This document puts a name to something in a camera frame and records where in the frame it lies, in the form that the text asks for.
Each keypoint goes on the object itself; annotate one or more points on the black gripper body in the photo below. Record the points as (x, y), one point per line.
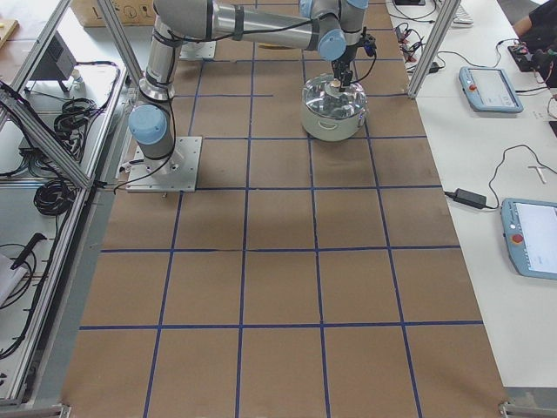
(340, 68)

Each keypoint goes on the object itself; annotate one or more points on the glass pot lid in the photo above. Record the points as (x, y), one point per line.
(326, 97)

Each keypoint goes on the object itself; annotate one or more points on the person forearm dark sleeve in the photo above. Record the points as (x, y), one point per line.
(539, 24)

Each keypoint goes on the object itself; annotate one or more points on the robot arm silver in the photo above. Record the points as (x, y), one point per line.
(331, 28)

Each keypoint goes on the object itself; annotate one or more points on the white steel cooking pot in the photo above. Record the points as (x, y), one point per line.
(330, 130)

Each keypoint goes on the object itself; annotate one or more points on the far teach pendant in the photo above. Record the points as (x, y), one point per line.
(489, 90)

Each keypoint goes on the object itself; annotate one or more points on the teach pendant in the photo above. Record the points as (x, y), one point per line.
(489, 90)
(529, 230)

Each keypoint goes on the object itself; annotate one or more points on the black power brick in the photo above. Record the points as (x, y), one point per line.
(468, 198)

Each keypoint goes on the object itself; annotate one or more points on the white t-shaped tool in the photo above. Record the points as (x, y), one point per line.
(540, 172)

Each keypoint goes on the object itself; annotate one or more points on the near teach pendant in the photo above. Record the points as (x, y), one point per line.
(529, 230)

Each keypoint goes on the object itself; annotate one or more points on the grey control box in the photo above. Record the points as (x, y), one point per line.
(56, 64)

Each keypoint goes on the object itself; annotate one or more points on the aluminium frame post right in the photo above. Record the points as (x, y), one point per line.
(433, 43)

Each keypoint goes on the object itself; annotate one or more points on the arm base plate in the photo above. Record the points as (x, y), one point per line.
(197, 51)
(179, 174)

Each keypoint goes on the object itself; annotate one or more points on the aluminium frame rail left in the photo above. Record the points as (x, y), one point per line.
(33, 127)

